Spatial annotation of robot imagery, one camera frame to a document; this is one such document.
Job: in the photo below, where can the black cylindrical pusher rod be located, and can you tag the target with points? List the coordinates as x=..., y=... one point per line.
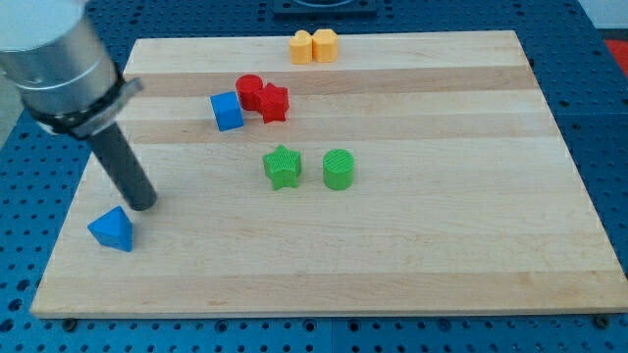
x=123, y=168

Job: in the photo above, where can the blue triangle block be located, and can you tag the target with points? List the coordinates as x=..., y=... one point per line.
x=113, y=229

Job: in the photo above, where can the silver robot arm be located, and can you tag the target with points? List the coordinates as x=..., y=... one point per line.
x=69, y=83

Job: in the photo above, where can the wooden board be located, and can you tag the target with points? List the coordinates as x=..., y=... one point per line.
x=465, y=200

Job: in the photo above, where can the blue cube block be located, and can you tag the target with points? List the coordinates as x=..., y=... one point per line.
x=227, y=111

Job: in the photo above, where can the red cylinder block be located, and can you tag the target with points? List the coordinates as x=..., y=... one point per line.
x=246, y=88

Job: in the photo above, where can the green star block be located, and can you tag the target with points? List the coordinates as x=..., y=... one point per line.
x=282, y=167

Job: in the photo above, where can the red star block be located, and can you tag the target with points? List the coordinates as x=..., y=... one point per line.
x=272, y=103

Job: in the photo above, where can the green cylinder block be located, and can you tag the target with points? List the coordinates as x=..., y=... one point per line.
x=338, y=168

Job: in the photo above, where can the yellow heart block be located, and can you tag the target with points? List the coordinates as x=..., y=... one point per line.
x=300, y=48

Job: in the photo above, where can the yellow hexagon block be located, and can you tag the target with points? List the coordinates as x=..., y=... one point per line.
x=325, y=45

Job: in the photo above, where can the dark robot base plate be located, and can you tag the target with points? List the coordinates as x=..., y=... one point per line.
x=297, y=8

